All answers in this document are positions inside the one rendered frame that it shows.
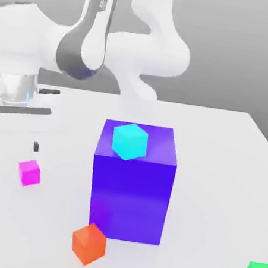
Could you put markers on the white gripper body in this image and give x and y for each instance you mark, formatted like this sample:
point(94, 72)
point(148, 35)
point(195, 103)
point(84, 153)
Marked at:
point(13, 119)

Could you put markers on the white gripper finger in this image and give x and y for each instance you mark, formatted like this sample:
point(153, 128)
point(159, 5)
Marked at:
point(36, 146)

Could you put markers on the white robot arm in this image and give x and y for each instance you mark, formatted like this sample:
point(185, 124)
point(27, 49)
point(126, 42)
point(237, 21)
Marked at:
point(158, 46)

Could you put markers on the small magenta cube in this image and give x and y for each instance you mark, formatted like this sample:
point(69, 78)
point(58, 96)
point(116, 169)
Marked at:
point(29, 173)

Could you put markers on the small cyan cube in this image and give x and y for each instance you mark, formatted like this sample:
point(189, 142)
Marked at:
point(129, 141)

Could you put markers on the small orange cube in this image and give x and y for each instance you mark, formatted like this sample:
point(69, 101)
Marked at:
point(88, 244)

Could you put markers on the large purple box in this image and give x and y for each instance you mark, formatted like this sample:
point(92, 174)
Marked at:
point(130, 195)

